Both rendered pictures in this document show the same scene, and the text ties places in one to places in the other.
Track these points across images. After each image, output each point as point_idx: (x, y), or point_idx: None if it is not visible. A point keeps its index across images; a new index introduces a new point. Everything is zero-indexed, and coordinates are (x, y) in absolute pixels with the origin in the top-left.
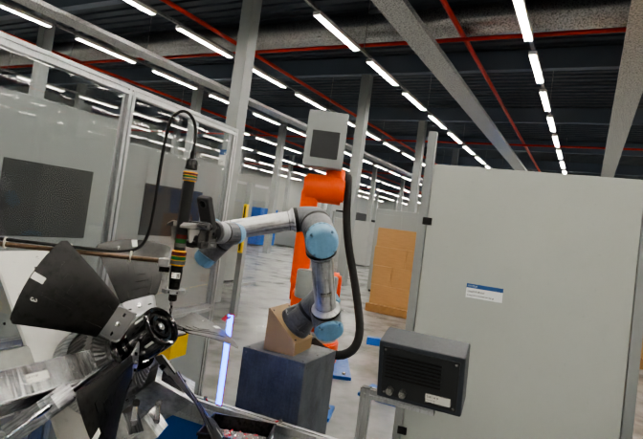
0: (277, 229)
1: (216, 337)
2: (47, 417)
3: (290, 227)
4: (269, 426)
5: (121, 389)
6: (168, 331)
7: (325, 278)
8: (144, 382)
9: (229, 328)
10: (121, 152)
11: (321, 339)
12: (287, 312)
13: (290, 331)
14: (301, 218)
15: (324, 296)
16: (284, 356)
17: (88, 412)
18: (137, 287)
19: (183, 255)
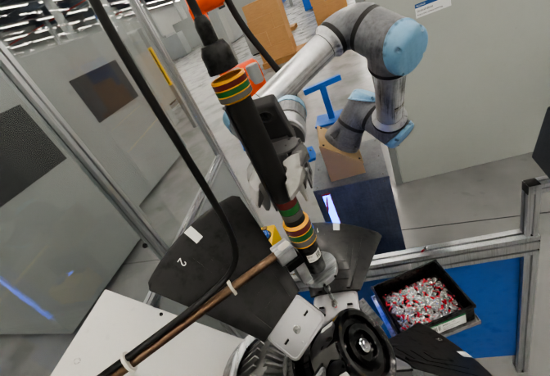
0: (321, 66)
1: (367, 251)
2: None
3: (334, 54)
4: (430, 265)
5: None
6: (373, 337)
7: (402, 90)
8: None
9: (331, 208)
10: (28, 89)
11: (395, 147)
12: (333, 138)
13: (349, 153)
14: (348, 33)
15: (398, 108)
16: (359, 178)
17: None
18: (266, 302)
19: (310, 225)
